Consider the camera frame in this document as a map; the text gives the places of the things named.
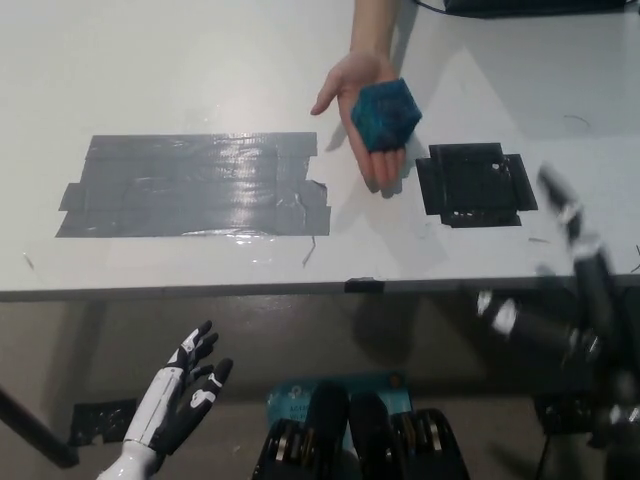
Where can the person's bare hand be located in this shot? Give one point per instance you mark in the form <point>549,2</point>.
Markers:
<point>350,80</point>

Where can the black tape square patch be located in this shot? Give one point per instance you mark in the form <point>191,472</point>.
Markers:
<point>475,185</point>

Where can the black table leg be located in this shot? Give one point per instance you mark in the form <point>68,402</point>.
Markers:
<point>35,430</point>

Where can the teal rubik's cube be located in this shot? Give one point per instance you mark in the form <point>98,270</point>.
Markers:
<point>387,112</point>

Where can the robot right hand white black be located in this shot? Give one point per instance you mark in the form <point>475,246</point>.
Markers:
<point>595,310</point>

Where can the grey duct tape patch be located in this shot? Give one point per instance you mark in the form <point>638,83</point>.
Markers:
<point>190,185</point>

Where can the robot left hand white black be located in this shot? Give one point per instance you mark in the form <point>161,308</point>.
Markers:
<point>170,405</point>

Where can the black flat device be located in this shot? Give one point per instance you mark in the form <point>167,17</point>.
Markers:
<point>525,6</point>

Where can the small black tape piece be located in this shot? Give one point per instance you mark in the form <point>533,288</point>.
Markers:
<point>364,285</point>

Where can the teal printed panel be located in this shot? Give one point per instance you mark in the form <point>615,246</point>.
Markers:
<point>290,395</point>

